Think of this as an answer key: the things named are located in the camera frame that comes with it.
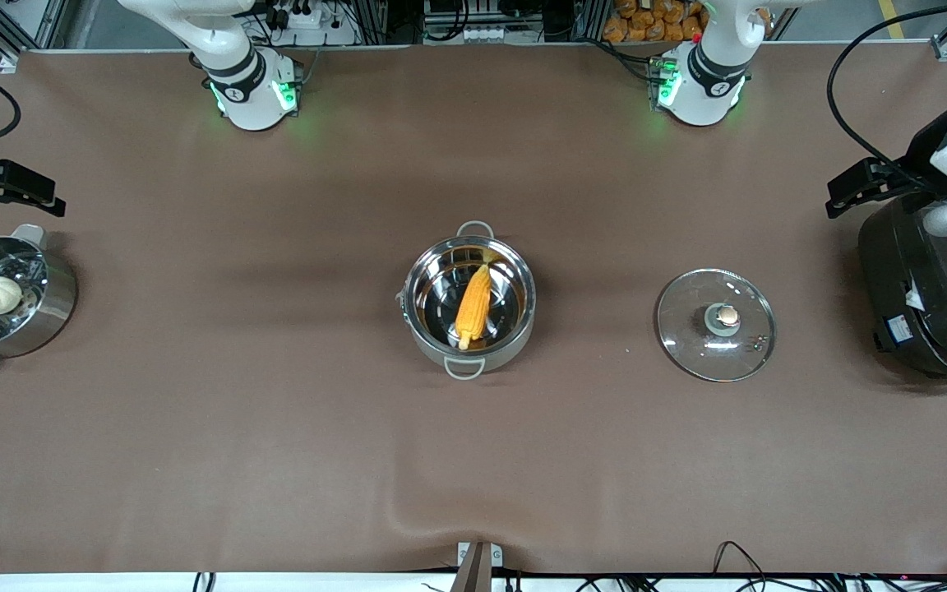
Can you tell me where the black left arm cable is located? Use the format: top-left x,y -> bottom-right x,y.
825,0 -> 947,178

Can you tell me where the glass pot lid with knob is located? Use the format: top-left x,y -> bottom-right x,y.
657,268 -> 777,383

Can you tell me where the large white power strip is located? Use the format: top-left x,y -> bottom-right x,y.
264,0 -> 359,46

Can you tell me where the steel steamer pot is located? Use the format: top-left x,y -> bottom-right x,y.
0,224 -> 78,371

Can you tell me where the metal table edge clamp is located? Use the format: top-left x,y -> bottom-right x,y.
450,540 -> 505,592

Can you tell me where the bag of orange bread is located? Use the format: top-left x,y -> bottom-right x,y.
603,0 -> 709,44

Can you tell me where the steel cooking pot with handles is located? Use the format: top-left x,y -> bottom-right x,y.
398,220 -> 538,381

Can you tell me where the yellow corn cob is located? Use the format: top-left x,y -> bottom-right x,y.
454,263 -> 494,352

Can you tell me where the brown table cover mat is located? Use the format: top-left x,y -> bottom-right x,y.
0,43 -> 947,576

